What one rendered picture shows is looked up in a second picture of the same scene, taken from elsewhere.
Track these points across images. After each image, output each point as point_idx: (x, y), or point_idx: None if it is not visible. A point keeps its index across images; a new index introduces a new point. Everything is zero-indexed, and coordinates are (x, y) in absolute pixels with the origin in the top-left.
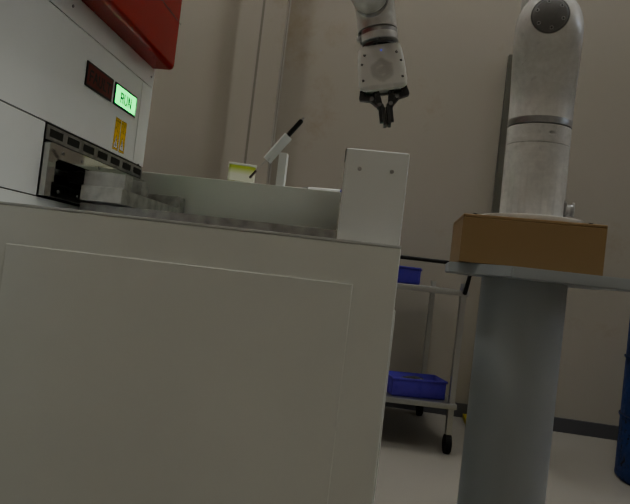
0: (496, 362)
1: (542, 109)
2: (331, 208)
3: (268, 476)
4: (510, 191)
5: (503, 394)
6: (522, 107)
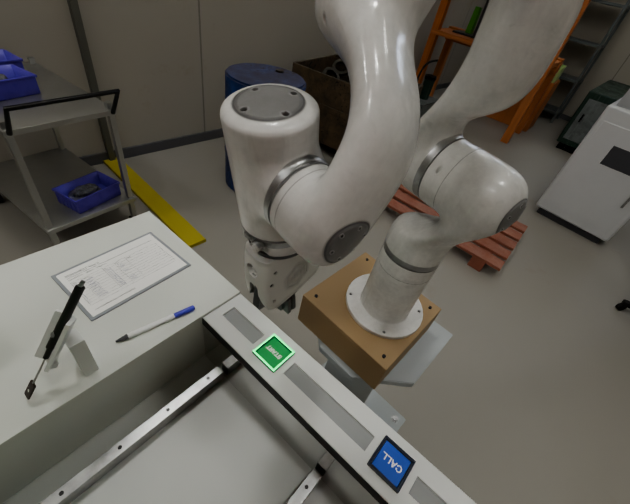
0: (363, 388)
1: (439, 261)
2: (178, 344)
3: None
4: (391, 311)
5: (364, 395)
6: (425, 261)
